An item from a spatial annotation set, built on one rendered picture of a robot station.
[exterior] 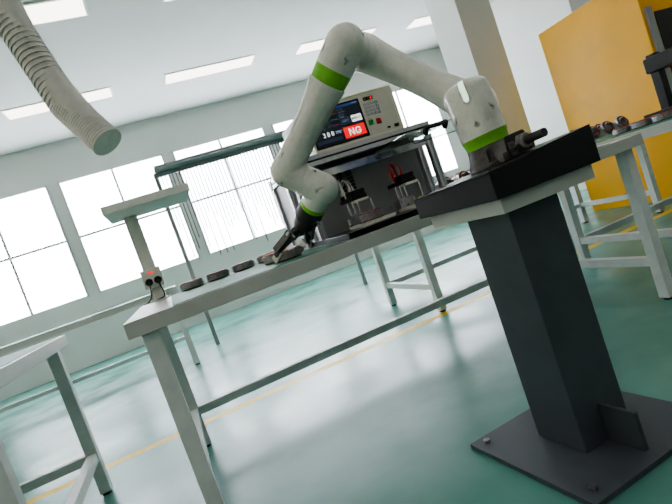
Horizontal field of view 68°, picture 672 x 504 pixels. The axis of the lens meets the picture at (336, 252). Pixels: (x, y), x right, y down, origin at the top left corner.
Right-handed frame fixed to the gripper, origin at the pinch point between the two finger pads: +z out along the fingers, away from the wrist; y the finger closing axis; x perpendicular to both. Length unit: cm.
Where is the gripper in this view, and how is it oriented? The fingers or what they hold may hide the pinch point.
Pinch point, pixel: (288, 253)
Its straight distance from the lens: 190.2
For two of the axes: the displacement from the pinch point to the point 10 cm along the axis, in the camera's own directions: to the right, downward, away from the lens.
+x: -6.1, -7.3, 3.2
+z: -3.9, 6.3, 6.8
